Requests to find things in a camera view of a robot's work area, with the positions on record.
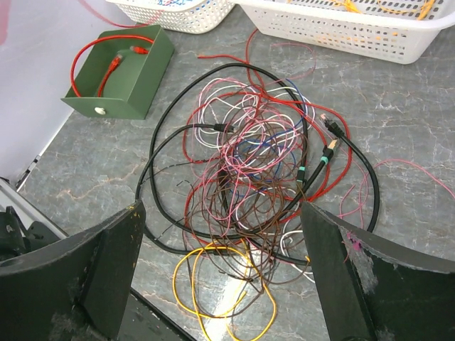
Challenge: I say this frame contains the thin white wire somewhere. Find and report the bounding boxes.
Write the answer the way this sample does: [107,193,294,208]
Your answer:
[193,77,317,285]

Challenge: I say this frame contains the rectangular white perforated basket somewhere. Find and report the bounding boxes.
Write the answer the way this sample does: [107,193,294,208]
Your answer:
[236,0,454,65]

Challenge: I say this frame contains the red ethernet cable large loop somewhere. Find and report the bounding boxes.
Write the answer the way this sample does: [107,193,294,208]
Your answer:
[70,34,156,97]

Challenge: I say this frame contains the thin dark red wire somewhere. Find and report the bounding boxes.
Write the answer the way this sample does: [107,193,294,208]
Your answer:
[183,28,353,249]

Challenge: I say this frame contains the thick black cable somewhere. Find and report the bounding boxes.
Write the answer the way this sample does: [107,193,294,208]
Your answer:
[134,63,380,267]

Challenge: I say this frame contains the thin yellow wire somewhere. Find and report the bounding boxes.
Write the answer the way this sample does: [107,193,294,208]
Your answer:
[172,241,314,341]

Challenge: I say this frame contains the rounded white perforated basket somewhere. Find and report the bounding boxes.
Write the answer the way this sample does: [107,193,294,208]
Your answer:
[112,0,235,34]

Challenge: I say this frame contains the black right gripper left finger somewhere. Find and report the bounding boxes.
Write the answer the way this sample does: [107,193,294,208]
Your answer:
[1,200,146,340]

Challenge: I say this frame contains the green plastic tray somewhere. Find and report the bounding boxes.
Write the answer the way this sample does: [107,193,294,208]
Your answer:
[61,25,174,119]

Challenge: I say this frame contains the yellow ethernet patch cable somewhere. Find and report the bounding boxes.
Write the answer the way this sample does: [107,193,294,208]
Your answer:
[330,0,363,15]

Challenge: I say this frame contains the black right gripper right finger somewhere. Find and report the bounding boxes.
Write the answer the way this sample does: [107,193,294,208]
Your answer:
[301,202,454,340]

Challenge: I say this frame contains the thin brown wire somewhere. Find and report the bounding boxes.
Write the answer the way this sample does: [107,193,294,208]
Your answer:
[181,120,310,296]

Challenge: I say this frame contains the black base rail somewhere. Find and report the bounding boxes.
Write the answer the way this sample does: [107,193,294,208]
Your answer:
[117,288,196,341]

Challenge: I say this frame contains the thin dark blue wire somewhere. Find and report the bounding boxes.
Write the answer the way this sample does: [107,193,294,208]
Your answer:
[230,77,310,200]

